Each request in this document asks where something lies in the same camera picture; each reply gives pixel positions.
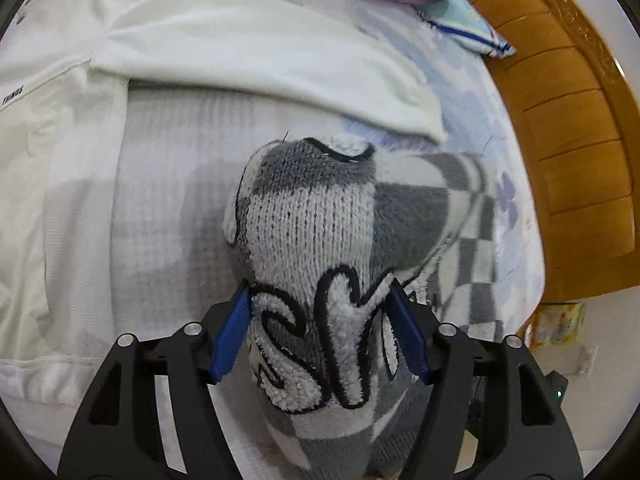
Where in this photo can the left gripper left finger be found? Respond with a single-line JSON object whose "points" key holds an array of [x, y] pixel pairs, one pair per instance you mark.
{"points": [[116, 431]]}

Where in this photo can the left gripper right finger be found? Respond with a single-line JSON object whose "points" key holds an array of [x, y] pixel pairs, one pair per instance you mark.
{"points": [[523, 431]]}

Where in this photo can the grey white checkered cardigan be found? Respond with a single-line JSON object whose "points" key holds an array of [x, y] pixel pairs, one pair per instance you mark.
{"points": [[321, 229]]}

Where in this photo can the black charger with green light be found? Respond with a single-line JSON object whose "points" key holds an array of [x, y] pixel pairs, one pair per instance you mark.
{"points": [[558, 384]]}

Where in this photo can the yellow packet on floor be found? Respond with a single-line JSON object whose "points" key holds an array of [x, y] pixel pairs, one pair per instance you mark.
{"points": [[555, 325]]}

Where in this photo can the white floral bed sheet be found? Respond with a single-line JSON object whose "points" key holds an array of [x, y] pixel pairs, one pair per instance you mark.
{"points": [[162, 259]]}

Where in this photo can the white button-up jacket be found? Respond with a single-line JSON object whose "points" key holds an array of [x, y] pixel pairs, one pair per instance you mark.
{"points": [[91, 52]]}

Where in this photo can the wooden headboard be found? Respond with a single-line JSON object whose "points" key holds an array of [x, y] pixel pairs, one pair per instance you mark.
{"points": [[577, 124]]}

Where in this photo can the light blue striped pillow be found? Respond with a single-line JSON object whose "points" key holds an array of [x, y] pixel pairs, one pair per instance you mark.
{"points": [[458, 20]]}

